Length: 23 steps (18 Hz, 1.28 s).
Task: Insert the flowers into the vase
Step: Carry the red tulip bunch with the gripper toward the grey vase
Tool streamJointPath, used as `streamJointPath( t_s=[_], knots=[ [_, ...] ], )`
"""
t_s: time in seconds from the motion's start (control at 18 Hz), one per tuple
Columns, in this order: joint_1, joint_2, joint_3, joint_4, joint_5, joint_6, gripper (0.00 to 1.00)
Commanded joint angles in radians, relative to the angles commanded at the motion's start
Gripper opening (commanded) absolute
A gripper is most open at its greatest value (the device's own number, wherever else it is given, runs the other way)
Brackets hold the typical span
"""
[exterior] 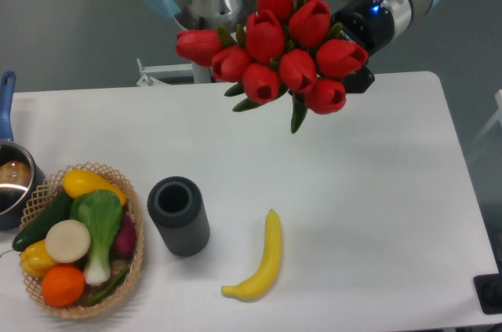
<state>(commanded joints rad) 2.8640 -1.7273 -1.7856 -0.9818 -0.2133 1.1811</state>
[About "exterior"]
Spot orange fruit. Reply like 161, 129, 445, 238
41, 265, 85, 307

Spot green bok choy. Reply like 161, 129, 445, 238
70, 190, 122, 286

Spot red tulip bouquet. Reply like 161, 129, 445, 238
175, 0, 369, 133

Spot yellow squash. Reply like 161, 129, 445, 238
62, 169, 127, 206

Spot white frame at right edge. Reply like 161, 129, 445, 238
466, 89, 501, 162

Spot blue handled saucepan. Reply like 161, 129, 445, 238
1, 71, 45, 231

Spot green cucumber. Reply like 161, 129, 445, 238
12, 190, 73, 252

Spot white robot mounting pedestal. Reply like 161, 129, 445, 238
136, 58, 215, 86

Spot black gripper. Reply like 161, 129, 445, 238
332, 0, 413, 93

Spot woven wicker basket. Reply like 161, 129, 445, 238
20, 162, 144, 319

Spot purple red onion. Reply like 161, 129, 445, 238
112, 213, 136, 256

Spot yellow banana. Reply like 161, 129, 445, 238
220, 209, 283, 302

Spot yellow bell pepper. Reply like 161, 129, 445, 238
20, 239, 59, 278

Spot dark grey ribbed vase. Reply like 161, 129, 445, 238
147, 176, 210, 257

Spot green bean pod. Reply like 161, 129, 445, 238
83, 267, 129, 308

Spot black device at table edge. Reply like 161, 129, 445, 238
473, 273, 501, 315

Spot beige round bun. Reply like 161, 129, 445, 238
45, 220, 91, 264

